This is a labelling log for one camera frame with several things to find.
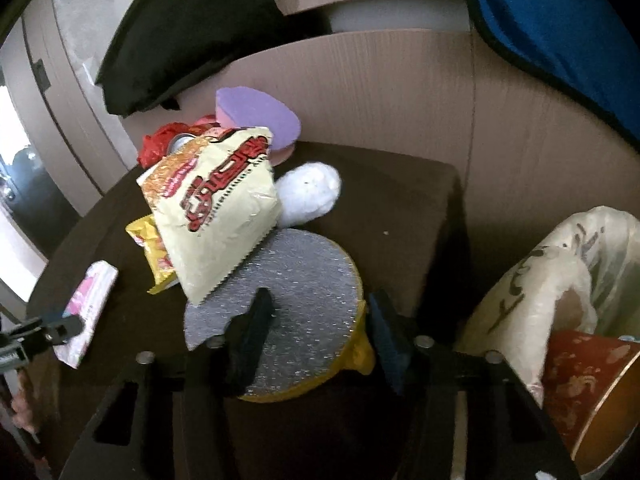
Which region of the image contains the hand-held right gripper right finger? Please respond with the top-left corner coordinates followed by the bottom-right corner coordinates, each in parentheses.
top-left (365, 289), bottom-right (581, 480)

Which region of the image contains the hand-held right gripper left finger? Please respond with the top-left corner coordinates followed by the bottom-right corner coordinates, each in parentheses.
top-left (57, 287), bottom-right (276, 480)

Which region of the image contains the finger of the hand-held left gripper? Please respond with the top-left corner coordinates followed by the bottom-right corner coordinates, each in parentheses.
top-left (26, 311), bottom-right (84, 347)

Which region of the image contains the pink cartoon snack packet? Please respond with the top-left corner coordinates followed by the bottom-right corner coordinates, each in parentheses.
top-left (52, 260), bottom-right (119, 368)

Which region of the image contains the grey yellow scouring sponge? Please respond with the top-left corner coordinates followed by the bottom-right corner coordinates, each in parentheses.
top-left (184, 228), bottom-right (376, 402)

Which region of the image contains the yellow snack packet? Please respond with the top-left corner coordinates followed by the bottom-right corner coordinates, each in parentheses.
top-left (125, 214), bottom-right (181, 295)

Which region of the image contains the crushed red drink can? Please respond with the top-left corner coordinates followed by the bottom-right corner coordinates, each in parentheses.
top-left (137, 121), bottom-right (211, 168)

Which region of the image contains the person's left hand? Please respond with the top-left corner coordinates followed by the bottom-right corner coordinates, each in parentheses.
top-left (10, 390), bottom-right (42, 436)

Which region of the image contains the cream noodle snack bag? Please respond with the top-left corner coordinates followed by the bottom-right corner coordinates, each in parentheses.
top-left (136, 125), bottom-right (279, 306)

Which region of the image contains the dark brown side table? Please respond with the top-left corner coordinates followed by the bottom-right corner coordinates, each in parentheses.
top-left (30, 142), bottom-right (473, 480)

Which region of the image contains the white fluffy ball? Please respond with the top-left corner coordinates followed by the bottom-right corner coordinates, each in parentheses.
top-left (274, 161), bottom-right (342, 226)

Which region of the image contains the purple round foam sponge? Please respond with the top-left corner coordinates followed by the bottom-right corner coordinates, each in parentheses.
top-left (197, 86), bottom-right (302, 163)

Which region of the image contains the black cloth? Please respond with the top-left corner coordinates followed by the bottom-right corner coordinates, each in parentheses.
top-left (95, 0), bottom-right (331, 116)

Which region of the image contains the blue cloth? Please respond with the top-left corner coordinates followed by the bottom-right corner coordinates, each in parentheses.
top-left (455, 0), bottom-right (640, 153)

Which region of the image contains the black wall socket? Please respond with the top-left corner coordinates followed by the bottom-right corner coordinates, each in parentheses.
top-left (32, 59), bottom-right (52, 92)

